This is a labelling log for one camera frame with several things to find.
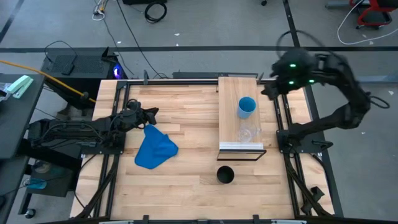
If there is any black power adapter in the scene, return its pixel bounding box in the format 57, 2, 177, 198
61, 63, 76, 77

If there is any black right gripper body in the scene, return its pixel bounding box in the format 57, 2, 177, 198
269, 49, 315, 95

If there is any clear plastic cup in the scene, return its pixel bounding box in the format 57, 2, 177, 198
237, 122, 262, 144

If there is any wooden shelf with black frame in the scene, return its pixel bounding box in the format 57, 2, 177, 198
216, 76, 267, 162

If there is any mint green stapler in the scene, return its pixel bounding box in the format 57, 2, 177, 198
6, 75, 35, 100

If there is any red cart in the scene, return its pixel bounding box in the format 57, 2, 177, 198
349, 0, 398, 30

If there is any yellow floor cable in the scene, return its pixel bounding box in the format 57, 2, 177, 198
0, 59, 97, 104

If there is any black computer tower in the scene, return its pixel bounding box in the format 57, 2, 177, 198
40, 46, 127, 110

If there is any blue cloth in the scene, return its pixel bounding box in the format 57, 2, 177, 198
134, 124, 180, 170

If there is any blue cup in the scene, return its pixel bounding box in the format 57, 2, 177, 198
237, 96, 257, 120

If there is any white and yellow cable bundle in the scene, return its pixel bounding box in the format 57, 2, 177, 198
91, 0, 109, 22

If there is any black low stand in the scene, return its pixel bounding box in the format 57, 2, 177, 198
17, 120, 94, 219

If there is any black side desk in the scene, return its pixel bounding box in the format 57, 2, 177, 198
0, 73, 46, 160

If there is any coiled black cable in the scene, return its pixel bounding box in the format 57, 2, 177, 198
144, 1, 168, 24

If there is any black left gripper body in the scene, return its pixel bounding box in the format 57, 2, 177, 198
119, 106, 150, 131

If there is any long black floor cable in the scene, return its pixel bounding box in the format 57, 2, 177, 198
115, 0, 170, 80

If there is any long white floor cable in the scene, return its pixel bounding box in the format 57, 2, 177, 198
336, 0, 398, 46

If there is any black round coaster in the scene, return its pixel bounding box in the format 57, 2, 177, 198
216, 165, 236, 185

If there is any black metal rig frame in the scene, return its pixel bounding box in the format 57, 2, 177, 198
70, 72, 343, 220

